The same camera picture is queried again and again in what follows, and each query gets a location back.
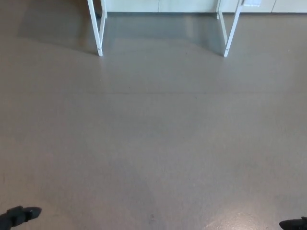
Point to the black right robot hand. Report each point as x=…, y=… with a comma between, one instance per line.
x=293, y=225

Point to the white table leg frame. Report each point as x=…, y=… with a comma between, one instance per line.
x=231, y=36
x=96, y=36

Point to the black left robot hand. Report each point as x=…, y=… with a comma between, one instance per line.
x=16, y=215

